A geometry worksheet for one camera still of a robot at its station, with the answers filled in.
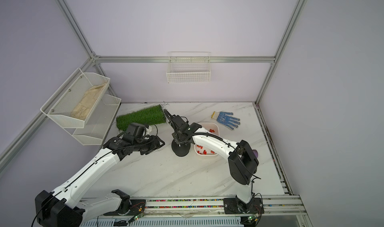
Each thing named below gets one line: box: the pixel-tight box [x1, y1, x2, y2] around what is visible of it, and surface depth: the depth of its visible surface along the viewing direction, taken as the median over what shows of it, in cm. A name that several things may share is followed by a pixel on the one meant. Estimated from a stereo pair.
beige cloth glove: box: [70, 82, 107, 121], surface depth 81 cm
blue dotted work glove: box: [211, 111, 241, 131], surface depth 113 cm
